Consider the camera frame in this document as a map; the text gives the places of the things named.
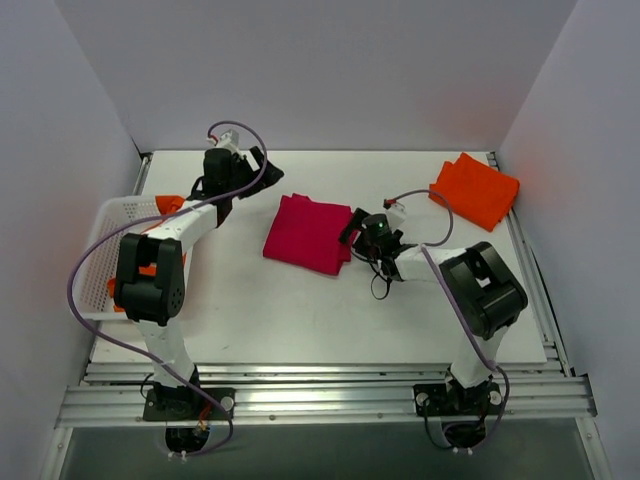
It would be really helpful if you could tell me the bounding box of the magenta t shirt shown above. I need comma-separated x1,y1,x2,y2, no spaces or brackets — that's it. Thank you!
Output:
263,193,352,276

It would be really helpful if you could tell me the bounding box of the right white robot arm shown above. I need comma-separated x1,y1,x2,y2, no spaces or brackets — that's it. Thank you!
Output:
339,208,528,413

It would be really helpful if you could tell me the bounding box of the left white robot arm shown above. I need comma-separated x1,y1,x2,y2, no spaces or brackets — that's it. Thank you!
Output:
113,146,284,419

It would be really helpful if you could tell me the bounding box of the crumpled orange t shirt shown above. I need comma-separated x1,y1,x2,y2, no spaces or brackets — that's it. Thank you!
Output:
106,195,185,314

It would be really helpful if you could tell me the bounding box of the folded orange t shirt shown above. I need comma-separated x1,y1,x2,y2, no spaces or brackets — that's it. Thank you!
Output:
429,152,520,232

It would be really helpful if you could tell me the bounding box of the white plastic basket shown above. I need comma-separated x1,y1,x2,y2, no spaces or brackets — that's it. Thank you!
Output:
73,196,160,321

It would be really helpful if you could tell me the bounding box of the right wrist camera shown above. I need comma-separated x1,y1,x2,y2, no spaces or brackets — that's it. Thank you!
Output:
383,199,407,231

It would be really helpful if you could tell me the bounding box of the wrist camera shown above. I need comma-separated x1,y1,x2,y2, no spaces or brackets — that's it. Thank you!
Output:
208,129,240,152
383,199,407,231

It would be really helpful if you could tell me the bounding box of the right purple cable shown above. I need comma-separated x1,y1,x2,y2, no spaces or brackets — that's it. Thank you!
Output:
387,188,511,451

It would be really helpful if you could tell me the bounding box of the purple cable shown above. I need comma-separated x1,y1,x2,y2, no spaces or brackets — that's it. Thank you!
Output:
387,188,511,451
67,120,269,457

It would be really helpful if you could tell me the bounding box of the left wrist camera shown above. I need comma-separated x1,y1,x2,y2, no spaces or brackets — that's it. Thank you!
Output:
208,129,240,152

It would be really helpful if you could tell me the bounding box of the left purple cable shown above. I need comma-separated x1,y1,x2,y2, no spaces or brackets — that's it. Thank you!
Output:
67,120,269,457

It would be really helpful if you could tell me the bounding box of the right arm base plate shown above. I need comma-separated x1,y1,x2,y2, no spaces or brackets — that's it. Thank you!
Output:
412,381,503,417

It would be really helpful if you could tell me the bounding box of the aluminium rail frame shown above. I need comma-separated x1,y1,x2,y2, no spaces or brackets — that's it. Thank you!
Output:
39,152,614,480

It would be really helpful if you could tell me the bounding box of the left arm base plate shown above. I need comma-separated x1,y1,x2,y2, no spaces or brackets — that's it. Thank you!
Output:
142,387,236,422

